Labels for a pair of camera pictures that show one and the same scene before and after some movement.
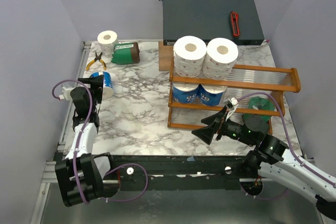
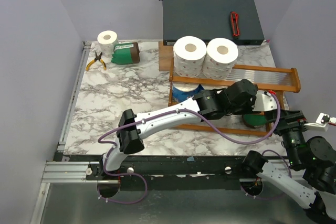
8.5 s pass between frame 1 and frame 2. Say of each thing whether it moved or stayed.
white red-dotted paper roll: stayed
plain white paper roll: stayed
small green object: stayed
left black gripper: moved
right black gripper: moved
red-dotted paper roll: stayed
